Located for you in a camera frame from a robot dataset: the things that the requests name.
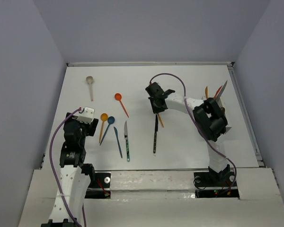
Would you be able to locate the black-handle metal knife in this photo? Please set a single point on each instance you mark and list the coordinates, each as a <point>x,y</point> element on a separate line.
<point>155,134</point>

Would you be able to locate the orange-red plastic knife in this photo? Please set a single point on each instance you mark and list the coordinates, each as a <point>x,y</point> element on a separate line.
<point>217,92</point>

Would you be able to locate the pink-handle metal knife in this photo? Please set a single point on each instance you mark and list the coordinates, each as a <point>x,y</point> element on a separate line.
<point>222,90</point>

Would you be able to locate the white two-compartment utensil holder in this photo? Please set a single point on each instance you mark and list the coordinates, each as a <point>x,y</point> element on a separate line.
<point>214,118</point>

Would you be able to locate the beige plastic spoon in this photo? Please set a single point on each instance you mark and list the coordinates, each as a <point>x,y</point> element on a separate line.
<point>90,80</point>

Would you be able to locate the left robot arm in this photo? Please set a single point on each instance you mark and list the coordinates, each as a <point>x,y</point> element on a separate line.
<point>74,175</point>

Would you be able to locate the orange-red plastic spoon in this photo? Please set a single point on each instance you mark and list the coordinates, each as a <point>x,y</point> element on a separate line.
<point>118,97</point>

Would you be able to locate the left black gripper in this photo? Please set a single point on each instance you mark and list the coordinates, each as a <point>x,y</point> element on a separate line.
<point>90,127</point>

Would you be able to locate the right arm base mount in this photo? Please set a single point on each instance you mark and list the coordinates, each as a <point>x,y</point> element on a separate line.
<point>206,188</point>

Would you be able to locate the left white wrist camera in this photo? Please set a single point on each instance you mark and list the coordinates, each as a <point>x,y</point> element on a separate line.
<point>86,115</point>

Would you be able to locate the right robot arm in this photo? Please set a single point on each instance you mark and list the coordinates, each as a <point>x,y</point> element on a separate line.
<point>219,166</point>

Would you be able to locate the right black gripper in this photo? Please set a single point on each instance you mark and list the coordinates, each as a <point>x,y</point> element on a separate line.
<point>155,109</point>

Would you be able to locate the yellow-orange plastic spoon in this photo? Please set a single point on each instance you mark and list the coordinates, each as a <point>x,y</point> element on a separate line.
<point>104,118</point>

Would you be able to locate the orange knife in holder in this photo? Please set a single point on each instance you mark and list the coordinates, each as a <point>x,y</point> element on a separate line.
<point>206,92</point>

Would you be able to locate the teal plastic knife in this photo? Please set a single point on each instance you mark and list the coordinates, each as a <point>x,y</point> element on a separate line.
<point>118,142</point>

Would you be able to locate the blue plastic spoon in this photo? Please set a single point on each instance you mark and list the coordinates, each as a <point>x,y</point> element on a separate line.
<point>110,121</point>

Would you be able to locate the patterned-handle metal knife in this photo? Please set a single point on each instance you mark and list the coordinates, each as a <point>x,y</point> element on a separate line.
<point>126,141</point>

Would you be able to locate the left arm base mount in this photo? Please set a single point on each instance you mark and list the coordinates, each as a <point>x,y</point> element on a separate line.
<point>100,187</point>

